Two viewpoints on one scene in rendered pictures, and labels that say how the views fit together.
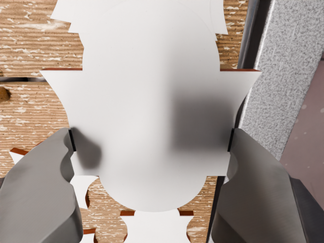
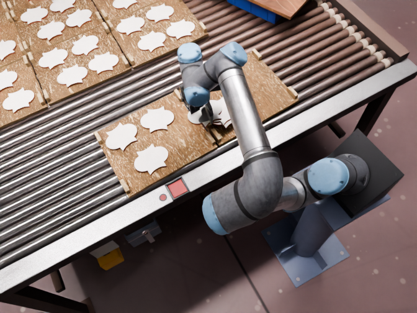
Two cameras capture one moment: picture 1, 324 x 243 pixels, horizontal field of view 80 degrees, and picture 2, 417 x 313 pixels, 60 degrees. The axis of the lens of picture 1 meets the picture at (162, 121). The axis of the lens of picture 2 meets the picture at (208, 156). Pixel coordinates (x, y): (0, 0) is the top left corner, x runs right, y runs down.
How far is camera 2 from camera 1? 1.36 m
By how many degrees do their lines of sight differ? 46
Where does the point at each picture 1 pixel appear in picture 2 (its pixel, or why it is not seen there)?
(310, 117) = not seen: outside the picture
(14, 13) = not seen: hidden behind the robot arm
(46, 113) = (180, 110)
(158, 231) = (151, 159)
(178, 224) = (159, 163)
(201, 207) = (170, 168)
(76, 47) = not seen: hidden behind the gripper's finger
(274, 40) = (234, 151)
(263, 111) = (216, 164)
